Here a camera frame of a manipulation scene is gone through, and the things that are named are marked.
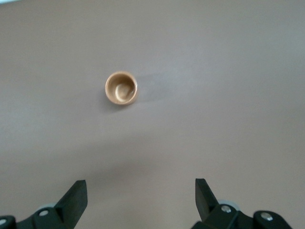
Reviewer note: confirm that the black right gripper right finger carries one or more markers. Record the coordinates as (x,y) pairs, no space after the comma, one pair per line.
(208,205)

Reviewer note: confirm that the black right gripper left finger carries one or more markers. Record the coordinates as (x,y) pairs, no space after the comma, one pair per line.
(71,205)

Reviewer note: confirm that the orange cup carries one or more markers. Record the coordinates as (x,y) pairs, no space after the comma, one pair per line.
(121,88)

